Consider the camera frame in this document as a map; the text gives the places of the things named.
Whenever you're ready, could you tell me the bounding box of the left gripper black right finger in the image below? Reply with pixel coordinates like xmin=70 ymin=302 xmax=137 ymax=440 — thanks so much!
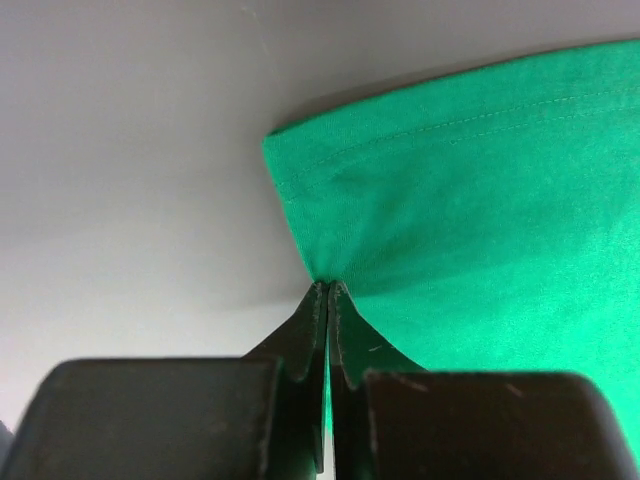
xmin=327 ymin=282 xmax=638 ymax=479

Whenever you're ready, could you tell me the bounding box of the green t shirt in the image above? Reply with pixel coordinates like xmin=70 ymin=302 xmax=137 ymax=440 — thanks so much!
xmin=263 ymin=40 xmax=639 ymax=449

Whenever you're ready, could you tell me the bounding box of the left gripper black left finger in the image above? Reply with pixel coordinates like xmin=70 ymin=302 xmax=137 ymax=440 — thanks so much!
xmin=4 ymin=283 xmax=328 ymax=479

